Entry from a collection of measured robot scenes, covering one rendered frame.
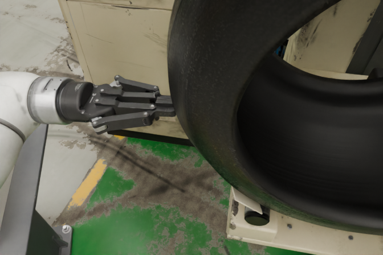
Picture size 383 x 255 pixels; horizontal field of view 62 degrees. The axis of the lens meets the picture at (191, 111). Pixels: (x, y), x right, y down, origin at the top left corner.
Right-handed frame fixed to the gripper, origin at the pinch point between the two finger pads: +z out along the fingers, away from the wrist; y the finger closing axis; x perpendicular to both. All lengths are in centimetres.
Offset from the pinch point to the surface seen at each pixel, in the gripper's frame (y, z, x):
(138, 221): 17, -38, 100
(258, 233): -11.7, 14.8, 21.8
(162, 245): 9, -25, 102
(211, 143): -12.6, 8.2, -7.5
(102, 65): 61, -53, 44
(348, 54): 25.3, 32.4, 8.3
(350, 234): -7.1, 33.1, 28.5
